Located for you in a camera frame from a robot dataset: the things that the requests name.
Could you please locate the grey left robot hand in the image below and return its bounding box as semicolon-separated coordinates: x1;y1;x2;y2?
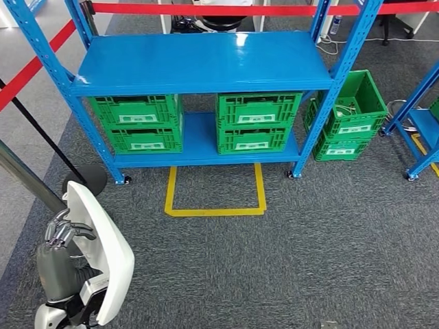
36;208;104;304

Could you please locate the white plastic shell part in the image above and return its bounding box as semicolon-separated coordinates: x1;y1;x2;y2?
62;180;136;327

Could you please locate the blue metal shelf rack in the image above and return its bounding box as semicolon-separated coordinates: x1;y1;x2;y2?
3;0;383;186
379;61;439;182

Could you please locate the black pole stand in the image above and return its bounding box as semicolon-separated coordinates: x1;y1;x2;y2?
0;77;108;197

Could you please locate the red barrier belt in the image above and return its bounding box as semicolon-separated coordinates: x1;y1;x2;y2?
91;1;439;17
0;19;76;113

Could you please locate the black round base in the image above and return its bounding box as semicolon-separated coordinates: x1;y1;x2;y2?
200;16;249;33

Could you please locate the clear water bottle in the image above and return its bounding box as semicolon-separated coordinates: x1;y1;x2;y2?
329;14;343;36

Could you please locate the yellow tape square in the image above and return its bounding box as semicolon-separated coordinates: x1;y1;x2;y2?
410;132;439;178

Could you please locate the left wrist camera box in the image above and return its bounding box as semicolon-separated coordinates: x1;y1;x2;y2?
78;273;110;314

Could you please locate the chrome stanchion post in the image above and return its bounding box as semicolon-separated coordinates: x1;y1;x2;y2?
79;0;100;37
0;139;66;215

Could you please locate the grey cable bundle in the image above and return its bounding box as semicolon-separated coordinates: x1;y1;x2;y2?
385;99;417;132

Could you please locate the white floor cable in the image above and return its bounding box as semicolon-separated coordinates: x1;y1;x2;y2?
315;34;439;56

